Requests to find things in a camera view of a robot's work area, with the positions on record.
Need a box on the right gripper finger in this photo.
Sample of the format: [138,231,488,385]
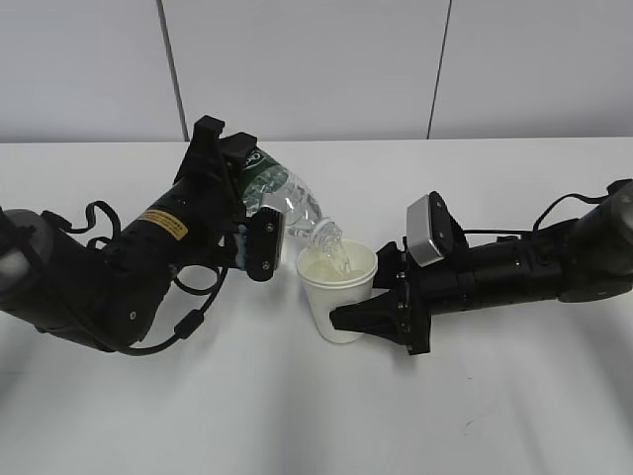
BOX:
[329,290,410,350]
[373,241,407,290]

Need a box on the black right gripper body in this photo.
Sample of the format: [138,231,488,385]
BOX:
[397,237,475,355]

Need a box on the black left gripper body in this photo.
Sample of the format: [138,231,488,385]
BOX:
[172,163,246,246]

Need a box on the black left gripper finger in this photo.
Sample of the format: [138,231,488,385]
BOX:
[183,115,226,171]
[220,132,257,173]

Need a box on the clear water bottle green label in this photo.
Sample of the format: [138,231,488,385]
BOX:
[239,147,345,259]

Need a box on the white paper cup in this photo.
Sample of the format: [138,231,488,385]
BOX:
[296,239,378,344]

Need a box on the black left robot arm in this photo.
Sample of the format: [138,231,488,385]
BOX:
[1,116,257,356]

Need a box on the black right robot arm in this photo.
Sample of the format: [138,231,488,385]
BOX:
[238,135,632,354]

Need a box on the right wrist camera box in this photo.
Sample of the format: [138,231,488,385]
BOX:
[406,191,469,267]

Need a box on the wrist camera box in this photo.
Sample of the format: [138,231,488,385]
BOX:
[235,205,285,282]
[406,191,469,267]

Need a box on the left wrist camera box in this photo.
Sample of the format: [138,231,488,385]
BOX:
[235,205,285,282]

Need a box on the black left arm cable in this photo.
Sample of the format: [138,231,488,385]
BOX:
[42,200,231,357]

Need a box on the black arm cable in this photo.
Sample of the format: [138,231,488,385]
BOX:
[462,192,612,246]
[42,200,231,357]

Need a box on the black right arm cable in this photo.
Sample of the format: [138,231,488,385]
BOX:
[462,192,612,246]

